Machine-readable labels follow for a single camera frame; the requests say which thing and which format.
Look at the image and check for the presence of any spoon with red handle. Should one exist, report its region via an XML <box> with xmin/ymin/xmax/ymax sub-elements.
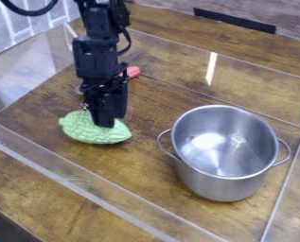
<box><xmin>75</xmin><ymin>65</ymin><xmax>143</xmax><ymax>95</ymax></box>

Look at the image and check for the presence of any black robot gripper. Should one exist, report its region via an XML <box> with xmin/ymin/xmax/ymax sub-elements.
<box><xmin>73</xmin><ymin>35</ymin><xmax>129</xmax><ymax>129</ymax></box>

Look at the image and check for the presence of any silver metal pot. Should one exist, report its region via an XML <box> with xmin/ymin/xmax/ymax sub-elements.
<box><xmin>163</xmin><ymin>105</ymin><xmax>289</xmax><ymax>202</ymax></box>

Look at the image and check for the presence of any black strip on wall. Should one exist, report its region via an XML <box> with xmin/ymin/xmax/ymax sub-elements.
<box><xmin>194</xmin><ymin>8</ymin><xmax>277</xmax><ymax>34</ymax></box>

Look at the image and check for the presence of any green bumpy bitter gourd toy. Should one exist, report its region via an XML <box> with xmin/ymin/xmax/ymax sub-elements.
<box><xmin>58</xmin><ymin>110</ymin><xmax>132</xmax><ymax>145</ymax></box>

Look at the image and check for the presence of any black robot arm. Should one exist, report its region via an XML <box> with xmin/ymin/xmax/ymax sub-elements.
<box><xmin>73</xmin><ymin>0</ymin><xmax>132</xmax><ymax>128</ymax></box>

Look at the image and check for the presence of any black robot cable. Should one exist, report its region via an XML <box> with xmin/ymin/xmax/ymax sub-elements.
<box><xmin>0</xmin><ymin>0</ymin><xmax>61</xmax><ymax>17</ymax></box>

